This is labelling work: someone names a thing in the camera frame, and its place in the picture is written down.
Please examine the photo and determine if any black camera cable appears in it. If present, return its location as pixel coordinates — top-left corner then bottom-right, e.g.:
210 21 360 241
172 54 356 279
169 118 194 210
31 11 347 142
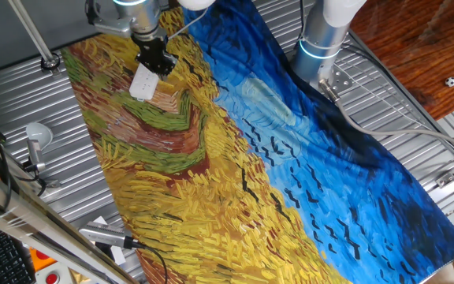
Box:
132 239 169 284

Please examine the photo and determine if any silver depth camera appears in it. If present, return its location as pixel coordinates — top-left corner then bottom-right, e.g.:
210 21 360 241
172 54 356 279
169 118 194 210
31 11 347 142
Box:
78 220 146 250

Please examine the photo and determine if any thick grey cable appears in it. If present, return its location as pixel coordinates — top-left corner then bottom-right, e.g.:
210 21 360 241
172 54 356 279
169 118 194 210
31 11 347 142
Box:
318 78 454 157

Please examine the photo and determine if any metal pole with round base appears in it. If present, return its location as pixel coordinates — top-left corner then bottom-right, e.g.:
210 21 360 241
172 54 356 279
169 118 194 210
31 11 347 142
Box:
7 0 61 76

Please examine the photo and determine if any white power strip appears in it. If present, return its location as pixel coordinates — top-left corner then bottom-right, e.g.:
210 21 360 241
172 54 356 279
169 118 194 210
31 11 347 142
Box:
128 62 160 102

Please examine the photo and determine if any orange box with red button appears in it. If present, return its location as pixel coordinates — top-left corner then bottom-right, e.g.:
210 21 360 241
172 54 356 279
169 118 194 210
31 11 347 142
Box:
28 247 58 273

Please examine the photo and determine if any thin grey gripper cable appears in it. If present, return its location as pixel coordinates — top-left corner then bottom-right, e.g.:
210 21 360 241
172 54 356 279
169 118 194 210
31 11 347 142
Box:
166 6 210 40

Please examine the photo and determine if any grey box with red button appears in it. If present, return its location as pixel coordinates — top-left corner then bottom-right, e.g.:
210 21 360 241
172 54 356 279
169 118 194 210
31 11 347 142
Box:
33 263 73 284

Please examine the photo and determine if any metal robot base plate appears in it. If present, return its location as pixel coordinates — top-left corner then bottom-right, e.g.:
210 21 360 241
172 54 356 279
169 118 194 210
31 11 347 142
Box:
317 65 354 95

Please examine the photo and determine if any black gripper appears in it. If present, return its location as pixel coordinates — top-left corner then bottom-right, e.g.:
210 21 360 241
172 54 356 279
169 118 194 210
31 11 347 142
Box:
134 35 180 79

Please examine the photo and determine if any painted wheat field cloth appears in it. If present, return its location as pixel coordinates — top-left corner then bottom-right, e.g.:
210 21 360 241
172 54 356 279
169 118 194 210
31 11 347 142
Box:
60 0 454 284

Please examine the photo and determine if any aluminium frame beam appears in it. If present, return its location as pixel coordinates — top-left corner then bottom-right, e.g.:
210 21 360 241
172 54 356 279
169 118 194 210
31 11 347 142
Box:
0 159 140 284

